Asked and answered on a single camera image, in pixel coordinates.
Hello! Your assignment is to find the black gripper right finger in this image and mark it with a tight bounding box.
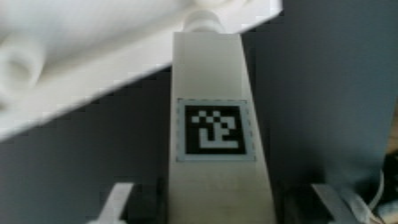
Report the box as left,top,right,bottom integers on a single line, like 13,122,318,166
311,184,377,224

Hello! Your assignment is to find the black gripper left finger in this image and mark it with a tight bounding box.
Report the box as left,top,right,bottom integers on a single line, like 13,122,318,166
87,183,135,224

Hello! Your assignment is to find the white desk top tray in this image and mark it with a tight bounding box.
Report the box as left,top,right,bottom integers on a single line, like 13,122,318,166
0,0,283,142

